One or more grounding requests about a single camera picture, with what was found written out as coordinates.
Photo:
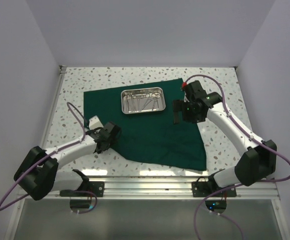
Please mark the steel surgical scissors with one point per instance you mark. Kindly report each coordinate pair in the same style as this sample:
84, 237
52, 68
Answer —
151, 102

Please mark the stainless steel instrument tray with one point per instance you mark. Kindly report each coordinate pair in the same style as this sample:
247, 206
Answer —
141, 93

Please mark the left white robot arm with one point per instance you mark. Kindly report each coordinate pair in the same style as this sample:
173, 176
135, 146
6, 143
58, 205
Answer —
40, 172

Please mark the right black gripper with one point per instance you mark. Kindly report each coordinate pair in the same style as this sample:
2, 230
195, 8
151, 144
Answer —
198, 118

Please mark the steel forceps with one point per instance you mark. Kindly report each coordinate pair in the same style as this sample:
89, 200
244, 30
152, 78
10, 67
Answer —
133, 103

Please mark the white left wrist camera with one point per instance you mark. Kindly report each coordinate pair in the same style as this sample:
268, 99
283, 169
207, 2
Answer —
94, 122

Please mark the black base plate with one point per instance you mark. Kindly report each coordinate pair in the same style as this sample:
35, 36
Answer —
202, 188
90, 189

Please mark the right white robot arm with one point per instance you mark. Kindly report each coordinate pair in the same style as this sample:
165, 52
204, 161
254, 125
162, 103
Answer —
257, 157

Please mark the aluminium rail frame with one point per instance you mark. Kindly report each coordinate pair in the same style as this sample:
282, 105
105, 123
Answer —
256, 209

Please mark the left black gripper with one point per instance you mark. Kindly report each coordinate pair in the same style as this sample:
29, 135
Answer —
112, 139

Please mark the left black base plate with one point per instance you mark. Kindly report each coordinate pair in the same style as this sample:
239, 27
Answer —
90, 189

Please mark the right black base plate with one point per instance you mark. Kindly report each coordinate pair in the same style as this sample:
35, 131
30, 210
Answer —
202, 188

